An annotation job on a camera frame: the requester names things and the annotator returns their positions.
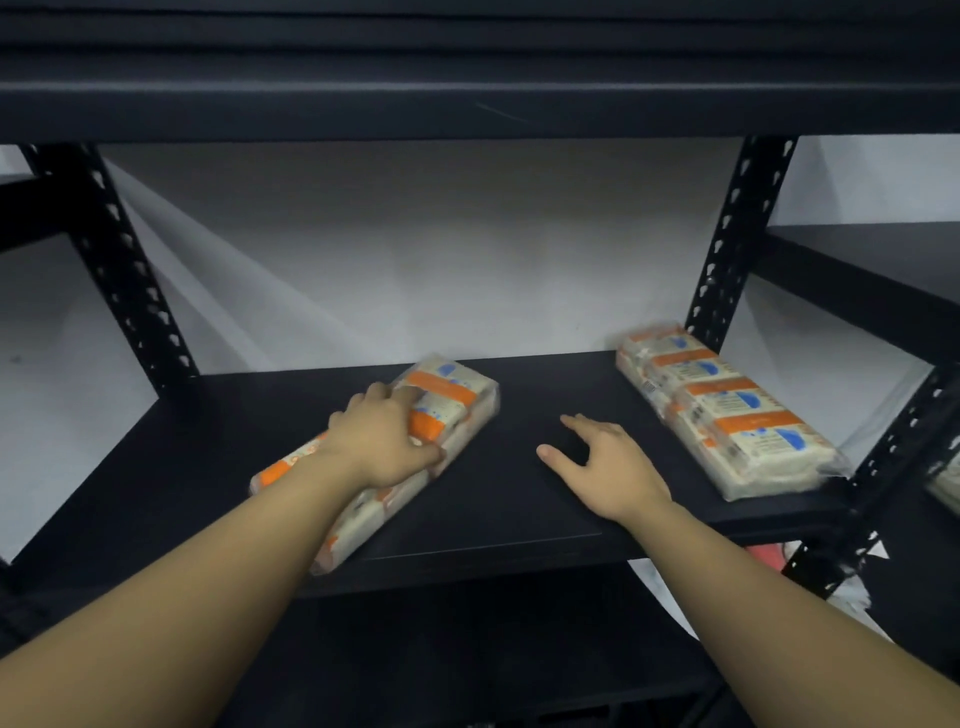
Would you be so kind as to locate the person's left forearm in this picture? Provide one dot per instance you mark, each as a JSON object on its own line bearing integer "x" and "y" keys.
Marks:
{"x": 187, "y": 600}

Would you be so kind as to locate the pink cloth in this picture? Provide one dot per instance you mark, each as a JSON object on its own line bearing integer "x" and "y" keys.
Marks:
{"x": 769, "y": 556}

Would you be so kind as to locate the white cloth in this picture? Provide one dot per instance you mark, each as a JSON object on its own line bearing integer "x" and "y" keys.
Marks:
{"x": 660, "y": 592}

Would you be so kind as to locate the person's right hand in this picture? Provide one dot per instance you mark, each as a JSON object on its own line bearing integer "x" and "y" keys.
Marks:
{"x": 622, "y": 480}

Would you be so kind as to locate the person's right forearm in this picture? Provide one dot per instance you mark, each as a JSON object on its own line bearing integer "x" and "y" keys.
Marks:
{"x": 787, "y": 637}

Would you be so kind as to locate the person's left hand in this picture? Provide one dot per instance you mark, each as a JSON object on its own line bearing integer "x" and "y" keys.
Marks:
{"x": 375, "y": 442}

